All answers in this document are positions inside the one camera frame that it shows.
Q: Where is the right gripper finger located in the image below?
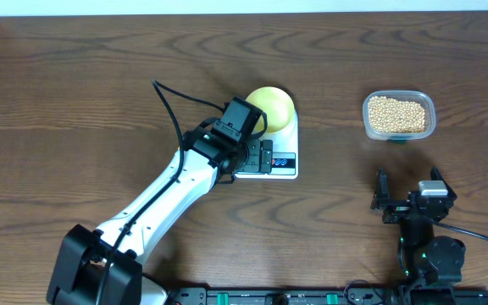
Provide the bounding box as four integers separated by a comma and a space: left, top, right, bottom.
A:
374, 169, 390, 204
430, 166, 456, 197

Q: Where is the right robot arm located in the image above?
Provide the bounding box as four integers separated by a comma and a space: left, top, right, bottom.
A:
371, 167, 466, 305

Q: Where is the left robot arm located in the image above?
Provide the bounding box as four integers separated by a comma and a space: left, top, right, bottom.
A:
47, 121, 274, 304

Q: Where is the white digital kitchen scale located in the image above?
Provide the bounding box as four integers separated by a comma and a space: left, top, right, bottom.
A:
233, 108, 300, 180

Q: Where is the yellow bowl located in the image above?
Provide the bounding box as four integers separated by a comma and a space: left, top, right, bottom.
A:
246, 86, 295, 133

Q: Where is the clear plastic container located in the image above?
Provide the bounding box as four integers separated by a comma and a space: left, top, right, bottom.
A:
363, 90, 436, 141

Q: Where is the pile of soybeans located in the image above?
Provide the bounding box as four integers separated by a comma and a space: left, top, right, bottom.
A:
368, 97, 425, 133

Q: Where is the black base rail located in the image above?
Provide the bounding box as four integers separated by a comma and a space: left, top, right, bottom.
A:
166, 285, 488, 305

